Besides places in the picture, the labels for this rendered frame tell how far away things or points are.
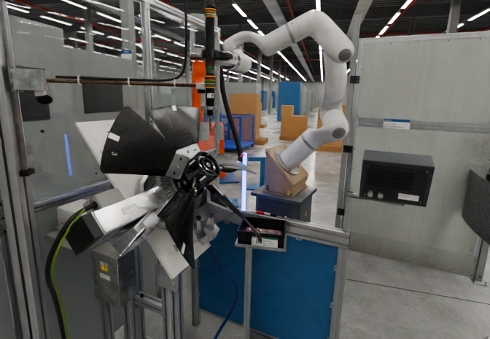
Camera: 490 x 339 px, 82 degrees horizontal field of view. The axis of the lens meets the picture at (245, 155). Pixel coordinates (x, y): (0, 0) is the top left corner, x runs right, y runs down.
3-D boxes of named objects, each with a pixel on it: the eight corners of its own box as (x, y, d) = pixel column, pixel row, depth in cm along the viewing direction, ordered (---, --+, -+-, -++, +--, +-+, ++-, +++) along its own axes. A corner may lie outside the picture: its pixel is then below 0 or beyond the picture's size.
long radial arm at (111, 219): (144, 199, 111) (161, 184, 106) (154, 216, 110) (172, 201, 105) (72, 230, 85) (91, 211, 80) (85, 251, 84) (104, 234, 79)
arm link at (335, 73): (323, 136, 150) (317, 120, 162) (346, 134, 149) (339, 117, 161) (327, 39, 119) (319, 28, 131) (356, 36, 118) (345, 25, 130)
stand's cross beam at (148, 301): (133, 302, 129) (133, 295, 128) (139, 297, 133) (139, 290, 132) (165, 316, 122) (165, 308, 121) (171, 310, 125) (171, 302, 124)
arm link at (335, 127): (314, 141, 165) (346, 113, 153) (321, 161, 151) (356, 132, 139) (300, 130, 161) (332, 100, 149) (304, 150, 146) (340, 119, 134)
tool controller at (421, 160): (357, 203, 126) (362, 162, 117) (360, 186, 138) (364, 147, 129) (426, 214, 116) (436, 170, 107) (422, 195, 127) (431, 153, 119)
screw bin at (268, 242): (235, 245, 130) (236, 230, 128) (243, 228, 146) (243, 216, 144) (284, 250, 126) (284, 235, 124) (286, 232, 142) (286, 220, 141)
